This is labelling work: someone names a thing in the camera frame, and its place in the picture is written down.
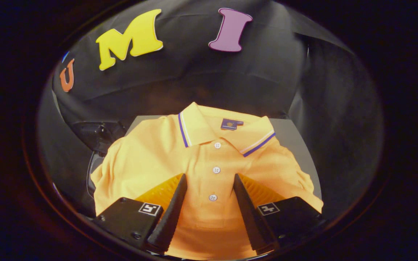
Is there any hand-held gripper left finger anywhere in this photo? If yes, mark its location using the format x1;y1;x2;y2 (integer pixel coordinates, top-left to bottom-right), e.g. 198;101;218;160
92;173;188;254

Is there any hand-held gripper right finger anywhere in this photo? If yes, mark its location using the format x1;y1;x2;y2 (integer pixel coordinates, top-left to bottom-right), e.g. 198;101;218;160
233;173;326;255

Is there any orange polo shirt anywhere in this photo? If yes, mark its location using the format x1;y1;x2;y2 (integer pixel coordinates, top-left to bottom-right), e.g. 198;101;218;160
90;102;324;261

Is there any black backdrop cloth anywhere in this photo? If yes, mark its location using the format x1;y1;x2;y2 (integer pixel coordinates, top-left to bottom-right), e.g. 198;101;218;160
38;0;384;218

